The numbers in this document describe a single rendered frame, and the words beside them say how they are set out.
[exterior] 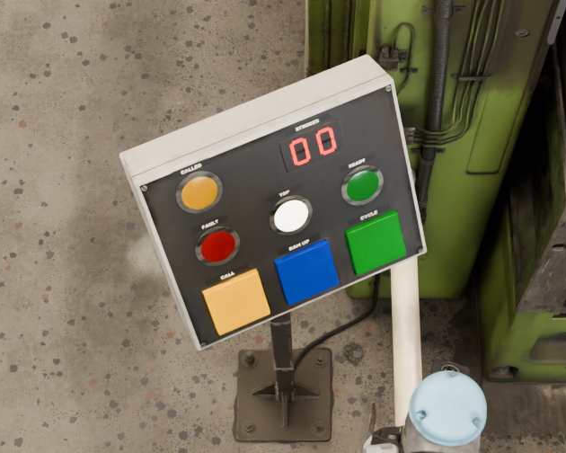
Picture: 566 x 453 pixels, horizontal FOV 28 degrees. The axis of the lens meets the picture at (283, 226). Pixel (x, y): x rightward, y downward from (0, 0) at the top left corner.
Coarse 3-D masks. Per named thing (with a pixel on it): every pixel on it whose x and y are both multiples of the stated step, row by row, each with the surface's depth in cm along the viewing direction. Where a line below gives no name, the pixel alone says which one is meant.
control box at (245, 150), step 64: (192, 128) 138; (256, 128) 135; (320, 128) 136; (384, 128) 140; (256, 192) 138; (320, 192) 142; (384, 192) 145; (192, 256) 140; (256, 256) 143; (192, 320) 145; (256, 320) 149
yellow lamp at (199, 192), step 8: (192, 184) 134; (200, 184) 134; (208, 184) 135; (216, 184) 135; (184, 192) 134; (192, 192) 135; (200, 192) 135; (208, 192) 135; (216, 192) 136; (184, 200) 135; (192, 200) 135; (200, 200) 136; (208, 200) 136; (192, 208) 136; (200, 208) 136
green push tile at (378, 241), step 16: (368, 224) 146; (384, 224) 147; (400, 224) 148; (352, 240) 147; (368, 240) 148; (384, 240) 148; (400, 240) 149; (352, 256) 148; (368, 256) 149; (384, 256) 150; (400, 256) 151
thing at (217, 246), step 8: (216, 232) 139; (224, 232) 139; (208, 240) 139; (216, 240) 139; (224, 240) 140; (232, 240) 140; (208, 248) 140; (216, 248) 140; (224, 248) 140; (232, 248) 141; (208, 256) 140; (216, 256) 141; (224, 256) 141
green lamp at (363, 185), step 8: (360, 176) 142; (368, 176) 143; (376, 176) 143; (352, 184) 142; (360, 184) 143; (368, 184) 143; (376, 184) 144; (352, 192) 143; (360, 192) 143; (368, 192) 144; (360, 200) 144
